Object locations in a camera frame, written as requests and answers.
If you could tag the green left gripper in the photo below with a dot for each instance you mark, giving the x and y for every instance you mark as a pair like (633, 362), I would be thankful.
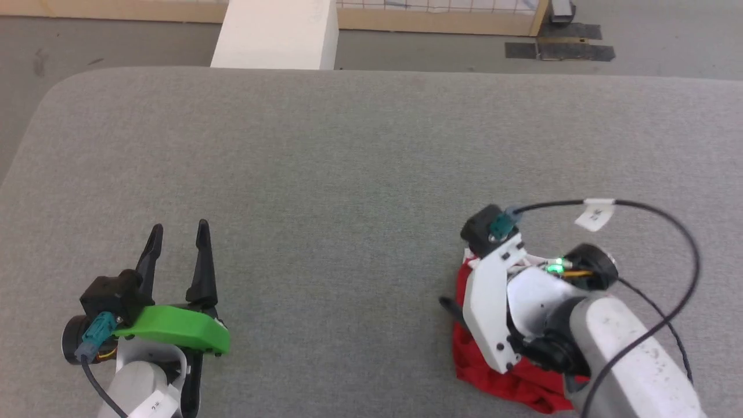
(174, 328)

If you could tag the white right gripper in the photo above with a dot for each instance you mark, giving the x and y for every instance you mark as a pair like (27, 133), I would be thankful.
(484, 302)

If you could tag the red garment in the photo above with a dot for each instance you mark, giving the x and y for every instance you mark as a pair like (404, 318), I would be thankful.
(522, 389)

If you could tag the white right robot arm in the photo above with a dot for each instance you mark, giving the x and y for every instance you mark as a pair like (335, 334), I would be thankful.
(627, 348)

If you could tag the white rectangular block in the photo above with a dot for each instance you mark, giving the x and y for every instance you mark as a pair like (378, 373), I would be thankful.
(273, 35)

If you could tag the long black tape patch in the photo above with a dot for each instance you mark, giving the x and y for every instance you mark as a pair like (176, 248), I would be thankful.
(560, 52)

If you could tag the short black tape patch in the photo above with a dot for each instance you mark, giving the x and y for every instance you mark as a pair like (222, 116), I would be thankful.
(572, 31)

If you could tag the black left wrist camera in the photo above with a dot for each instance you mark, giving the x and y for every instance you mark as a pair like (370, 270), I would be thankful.
(110, 296)

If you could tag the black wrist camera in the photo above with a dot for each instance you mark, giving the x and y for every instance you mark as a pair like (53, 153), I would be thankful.
(479, 231)
(110, 296)

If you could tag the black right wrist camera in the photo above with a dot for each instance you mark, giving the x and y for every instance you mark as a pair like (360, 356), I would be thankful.
(479, 231)

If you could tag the grey metal frame post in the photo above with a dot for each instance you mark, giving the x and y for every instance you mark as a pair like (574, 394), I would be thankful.
(562, 11)

